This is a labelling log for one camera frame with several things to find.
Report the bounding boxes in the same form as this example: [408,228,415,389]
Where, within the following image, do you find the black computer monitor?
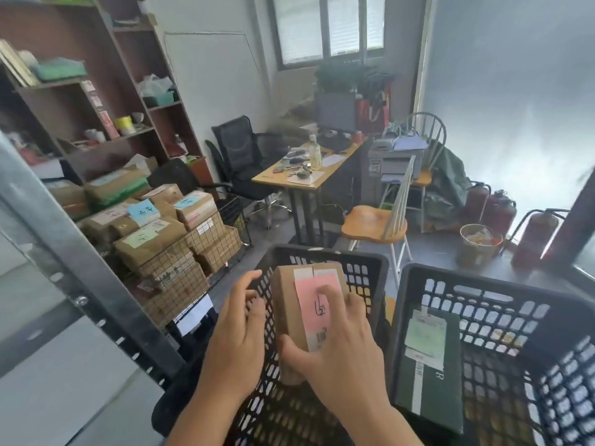
[313,90,359,136]

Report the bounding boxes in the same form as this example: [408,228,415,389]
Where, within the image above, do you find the white plastic bag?
[139,74,176,108]

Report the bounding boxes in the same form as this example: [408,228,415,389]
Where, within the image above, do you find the wooden seat white spindle chair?
[394,111,448,234]
[341,155,417,285]

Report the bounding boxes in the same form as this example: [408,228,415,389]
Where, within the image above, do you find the window with dark frame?
[266,0,387,71]

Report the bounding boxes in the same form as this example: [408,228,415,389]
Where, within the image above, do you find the stack of green packets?
[32,57,88,83]

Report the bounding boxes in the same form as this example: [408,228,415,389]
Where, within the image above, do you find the black wire basket cart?
[137,196,255,331]

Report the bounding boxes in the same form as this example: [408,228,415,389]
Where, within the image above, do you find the dark brown wooden bookshelf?
[0,0,207,184]

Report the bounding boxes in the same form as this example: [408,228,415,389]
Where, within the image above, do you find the person's right hand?
[279,285,389,416]

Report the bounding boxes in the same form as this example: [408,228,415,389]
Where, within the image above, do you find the leaning books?
[0,39,42,89]

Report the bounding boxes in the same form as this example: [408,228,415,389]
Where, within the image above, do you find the pile of brown cardboard parcels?
[44,168,243,326]

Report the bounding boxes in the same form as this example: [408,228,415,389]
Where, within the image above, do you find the dark green box white label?
[394,306,465,435]

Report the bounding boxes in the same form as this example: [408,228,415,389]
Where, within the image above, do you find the grey printer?
[367,138,425,182]

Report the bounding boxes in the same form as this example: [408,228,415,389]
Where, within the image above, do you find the white paper sheet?
[285,169,326,186]

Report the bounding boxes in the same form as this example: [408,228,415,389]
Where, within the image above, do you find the dark green jacket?
[424,146,474,224]

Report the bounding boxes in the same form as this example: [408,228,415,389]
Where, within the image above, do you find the red bag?
[357,85,392,135]

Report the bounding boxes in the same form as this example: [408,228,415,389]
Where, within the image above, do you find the grey metal rack post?
[0,130,187,391]

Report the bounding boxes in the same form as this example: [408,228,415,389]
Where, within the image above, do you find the black plastic crate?
[385,264,595,446]
[222,244,390,446]

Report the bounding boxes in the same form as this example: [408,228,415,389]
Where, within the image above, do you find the person's left hand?
[200,270,268,399]

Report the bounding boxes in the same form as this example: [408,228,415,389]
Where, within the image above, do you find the person's left forearm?
[166,389,247,446]

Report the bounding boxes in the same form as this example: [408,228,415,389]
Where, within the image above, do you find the clear plastic bottle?
[308,134,323,172]

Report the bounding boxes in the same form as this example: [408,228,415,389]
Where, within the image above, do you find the black mesh office chair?
[205,115,294,230]

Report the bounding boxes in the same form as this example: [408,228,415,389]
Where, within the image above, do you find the red fire extinguisher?
[464,181,492,224]
[510,208,571,271]
[483,189,518,238]

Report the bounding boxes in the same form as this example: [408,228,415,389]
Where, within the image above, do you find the round waste basket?
[457,223,505,271]

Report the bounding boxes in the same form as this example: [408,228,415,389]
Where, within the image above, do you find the blue paper sheets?
[393,135,431,152]

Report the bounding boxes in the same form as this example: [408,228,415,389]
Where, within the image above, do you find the brown box with pink label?
[271,262,350,386]

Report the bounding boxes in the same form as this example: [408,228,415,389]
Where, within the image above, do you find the person's right forearm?
[343,401,425,446]

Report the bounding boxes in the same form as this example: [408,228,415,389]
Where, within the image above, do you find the wooden desk with black legs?
[251,137,369,249]

